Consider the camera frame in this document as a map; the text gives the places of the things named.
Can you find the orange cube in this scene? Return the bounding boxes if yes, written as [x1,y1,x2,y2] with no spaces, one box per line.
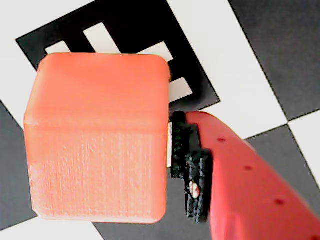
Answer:
[23,52,172,224]

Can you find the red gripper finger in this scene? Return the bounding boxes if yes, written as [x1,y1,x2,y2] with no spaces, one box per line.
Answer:
[170,111,320,240]

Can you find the checkerboard marker mat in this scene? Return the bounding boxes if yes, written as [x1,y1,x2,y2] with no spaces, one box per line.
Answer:
[0,0,320,240]

